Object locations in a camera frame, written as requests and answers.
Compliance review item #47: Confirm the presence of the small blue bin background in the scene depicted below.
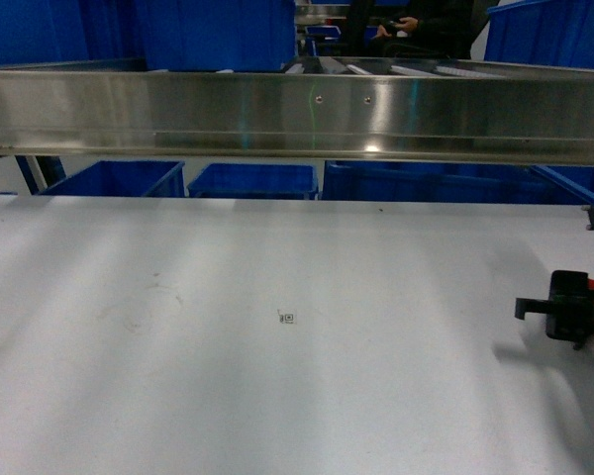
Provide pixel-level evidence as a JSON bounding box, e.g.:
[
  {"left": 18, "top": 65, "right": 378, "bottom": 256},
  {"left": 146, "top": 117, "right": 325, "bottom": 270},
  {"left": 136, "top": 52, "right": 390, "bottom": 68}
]
[{"left": 305, "top": 25, "right": 341, "bottom": 56}]

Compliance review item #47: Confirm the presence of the small printed marker sticker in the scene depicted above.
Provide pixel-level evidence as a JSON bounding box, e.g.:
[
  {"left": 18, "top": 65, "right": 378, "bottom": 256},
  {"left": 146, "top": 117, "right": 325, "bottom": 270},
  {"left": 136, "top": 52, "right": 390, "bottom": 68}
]
[{"left": 277, "top": 309, "right": 297, "bottom": 325}]

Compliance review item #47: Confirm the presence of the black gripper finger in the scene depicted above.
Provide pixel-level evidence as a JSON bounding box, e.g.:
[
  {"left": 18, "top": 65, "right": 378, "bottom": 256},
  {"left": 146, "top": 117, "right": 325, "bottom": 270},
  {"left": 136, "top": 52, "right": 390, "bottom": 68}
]
[{"left": 515, "top": 298, "right": 550, "bottom": 321}]

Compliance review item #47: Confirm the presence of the blue bin below left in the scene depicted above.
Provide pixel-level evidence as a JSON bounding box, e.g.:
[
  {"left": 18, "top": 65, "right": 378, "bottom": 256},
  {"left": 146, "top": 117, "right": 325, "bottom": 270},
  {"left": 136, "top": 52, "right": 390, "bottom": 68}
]
[{"left": 39, "top": 160, "right": 185, "bottom": 198}]

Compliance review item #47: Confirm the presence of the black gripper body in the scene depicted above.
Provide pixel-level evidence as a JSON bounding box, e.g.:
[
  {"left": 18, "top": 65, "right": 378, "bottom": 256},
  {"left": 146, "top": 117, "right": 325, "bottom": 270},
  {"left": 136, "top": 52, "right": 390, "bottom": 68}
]
[{"left": 545, "top": 270, "right": 594, "bottom": 350}]

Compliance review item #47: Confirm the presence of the blue bin below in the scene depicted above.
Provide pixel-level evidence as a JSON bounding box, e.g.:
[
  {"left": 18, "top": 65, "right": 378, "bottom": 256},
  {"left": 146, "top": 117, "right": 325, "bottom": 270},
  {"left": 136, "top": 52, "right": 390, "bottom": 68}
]
[
  {"left": 39, "top": 160, "right": 185, "bottom": 198},
  {"left": 187, "top": 163, "right": 319, "bottom": 200}
]

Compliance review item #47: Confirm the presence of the large blue bin below right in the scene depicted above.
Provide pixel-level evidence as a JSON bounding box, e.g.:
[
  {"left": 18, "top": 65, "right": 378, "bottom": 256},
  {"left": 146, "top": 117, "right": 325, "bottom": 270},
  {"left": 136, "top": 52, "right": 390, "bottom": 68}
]
[{"left": 321, "top": 160, "right": 594, "bottom": 205}]

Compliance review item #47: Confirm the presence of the large blue bin top left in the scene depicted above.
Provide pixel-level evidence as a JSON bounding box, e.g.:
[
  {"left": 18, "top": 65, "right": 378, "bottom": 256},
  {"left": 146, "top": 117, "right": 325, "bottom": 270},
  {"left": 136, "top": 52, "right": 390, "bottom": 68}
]
[{"left": 0, "top": 1, "right": 296, "bottom": 72}]

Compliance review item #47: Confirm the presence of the blue bin below middle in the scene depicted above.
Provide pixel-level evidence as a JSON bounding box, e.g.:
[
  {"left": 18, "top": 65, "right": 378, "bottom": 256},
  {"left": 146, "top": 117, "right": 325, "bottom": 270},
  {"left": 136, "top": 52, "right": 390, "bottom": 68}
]
[{"left": 187, "top": 163, "right": 319, "bottom": 200}]

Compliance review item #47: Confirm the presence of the stainless steel shelf rail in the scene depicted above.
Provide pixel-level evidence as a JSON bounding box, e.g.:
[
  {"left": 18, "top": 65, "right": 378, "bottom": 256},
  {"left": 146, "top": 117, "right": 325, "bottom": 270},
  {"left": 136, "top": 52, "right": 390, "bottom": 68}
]
[{"left": 0, "top": 56, "right": 594, "bottom": 166}]

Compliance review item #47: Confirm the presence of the blue bin top right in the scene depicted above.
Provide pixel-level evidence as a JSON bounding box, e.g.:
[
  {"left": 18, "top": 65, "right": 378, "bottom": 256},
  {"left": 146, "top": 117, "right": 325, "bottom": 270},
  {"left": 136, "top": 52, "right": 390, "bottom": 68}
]
[{"left": 484, "top": 1, "right": 594, "bottom": 69}]

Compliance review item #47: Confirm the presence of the person in dark clothes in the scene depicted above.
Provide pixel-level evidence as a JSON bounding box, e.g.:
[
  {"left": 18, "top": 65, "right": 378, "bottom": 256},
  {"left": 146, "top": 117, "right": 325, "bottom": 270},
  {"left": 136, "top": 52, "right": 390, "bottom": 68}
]
[{"left": 339, "top": 0, "right": 499, "bottom": 59}]

